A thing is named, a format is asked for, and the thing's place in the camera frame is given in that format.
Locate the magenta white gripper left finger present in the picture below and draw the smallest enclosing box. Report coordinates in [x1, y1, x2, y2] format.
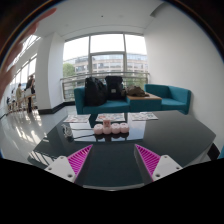
[46, 145, 93, 183]

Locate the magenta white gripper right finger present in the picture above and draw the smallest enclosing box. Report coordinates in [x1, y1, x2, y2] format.
[134, 144, 182, 182]

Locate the blurred bare hand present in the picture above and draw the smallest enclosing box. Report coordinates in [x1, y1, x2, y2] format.
[0, 8, 56, 100]

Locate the left printed floor mat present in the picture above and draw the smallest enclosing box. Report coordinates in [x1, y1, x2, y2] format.
[63, 114, 90, 123]

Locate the printed floor mat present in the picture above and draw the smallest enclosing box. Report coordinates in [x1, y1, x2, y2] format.
[63, 114, 90, 123]
[130, 112, 157, 121]
[96, 113, 125, 122]

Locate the right printed floor mat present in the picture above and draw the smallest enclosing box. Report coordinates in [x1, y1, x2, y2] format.
[130, 112, 157, 121]

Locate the middle printed floor mat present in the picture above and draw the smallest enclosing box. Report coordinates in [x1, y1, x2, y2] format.
[96, 113, 125, 122]

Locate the teal sofa right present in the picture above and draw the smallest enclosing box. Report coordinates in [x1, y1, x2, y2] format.
[144, 84, 191, 114]

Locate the teal sofa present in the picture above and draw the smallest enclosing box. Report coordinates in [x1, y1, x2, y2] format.
[73, 86, 132, 116]
[144, 84, 191, 114]

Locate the teal sofa left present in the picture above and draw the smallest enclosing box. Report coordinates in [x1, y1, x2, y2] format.
[73, 86, 132, 116]

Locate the brown jacket bundle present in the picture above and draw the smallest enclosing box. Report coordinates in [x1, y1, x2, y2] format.
[126, 86, 148, 97]

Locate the black backpack left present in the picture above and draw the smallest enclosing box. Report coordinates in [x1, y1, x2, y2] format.
[85, 77, 107, 106]

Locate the black backpack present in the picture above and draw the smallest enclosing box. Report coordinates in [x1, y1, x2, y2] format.
[85, 77, 107, 106]
[105, 76, 123, 100]

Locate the metal window railing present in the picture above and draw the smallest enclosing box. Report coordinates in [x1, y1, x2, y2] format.
[61, 71, 150, 102]

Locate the seated person in light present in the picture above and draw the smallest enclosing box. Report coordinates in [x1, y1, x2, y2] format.
[16, 83, 23, 109]

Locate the standing person in dark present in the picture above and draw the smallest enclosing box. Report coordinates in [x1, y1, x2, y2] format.
[25, 75, 35, 113]

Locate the black backpack right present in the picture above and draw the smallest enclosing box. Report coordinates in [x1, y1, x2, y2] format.
[105, 76, 123, 100]

